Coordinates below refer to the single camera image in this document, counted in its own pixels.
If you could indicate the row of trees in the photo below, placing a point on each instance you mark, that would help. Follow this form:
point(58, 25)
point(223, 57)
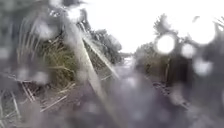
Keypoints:
point(108, 45)

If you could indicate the flax bush with long leaves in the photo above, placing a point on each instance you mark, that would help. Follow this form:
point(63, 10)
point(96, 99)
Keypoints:
point(63, 60)

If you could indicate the dark asphalt path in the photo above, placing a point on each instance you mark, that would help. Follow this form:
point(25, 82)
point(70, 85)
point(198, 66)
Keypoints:
point(140, 106)

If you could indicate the dry grass verge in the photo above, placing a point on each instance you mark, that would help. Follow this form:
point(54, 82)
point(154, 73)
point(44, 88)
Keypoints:
point(36, 96)

